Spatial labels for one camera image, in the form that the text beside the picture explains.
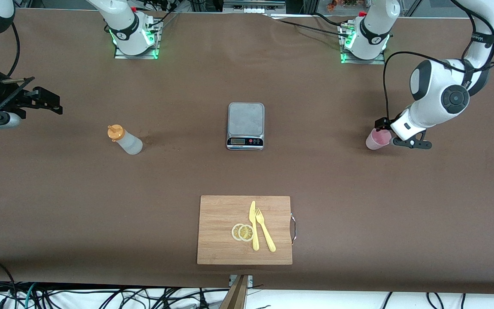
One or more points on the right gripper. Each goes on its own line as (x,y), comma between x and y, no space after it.
(1,92)

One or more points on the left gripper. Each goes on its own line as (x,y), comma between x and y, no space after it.
(383,123)

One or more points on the pink plastic cup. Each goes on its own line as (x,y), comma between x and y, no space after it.
(373,143)

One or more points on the sauce bottle with orange cap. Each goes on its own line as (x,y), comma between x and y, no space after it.
(129,143)

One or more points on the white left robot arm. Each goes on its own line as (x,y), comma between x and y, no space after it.
(440,86)

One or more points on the brown table cover mat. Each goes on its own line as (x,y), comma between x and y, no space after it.
(101,214)

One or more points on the orange background object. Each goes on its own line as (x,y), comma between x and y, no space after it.
(332,5)

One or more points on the silver digital kitchen scale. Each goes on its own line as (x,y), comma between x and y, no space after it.
(245,120)

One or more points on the yellow plastic knife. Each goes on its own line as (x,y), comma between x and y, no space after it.
(253,214)

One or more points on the yellow plastic fork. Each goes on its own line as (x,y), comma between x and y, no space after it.
(266,234)

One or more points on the lemon slice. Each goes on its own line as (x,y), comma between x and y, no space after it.
(234,231)
(246,233)

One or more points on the white power strip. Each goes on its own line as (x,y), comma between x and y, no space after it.
(253,8)

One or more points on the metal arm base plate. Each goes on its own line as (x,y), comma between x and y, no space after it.
(362,62)
(135,56)

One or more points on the small metal bracket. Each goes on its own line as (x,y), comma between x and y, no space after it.
(250,280)

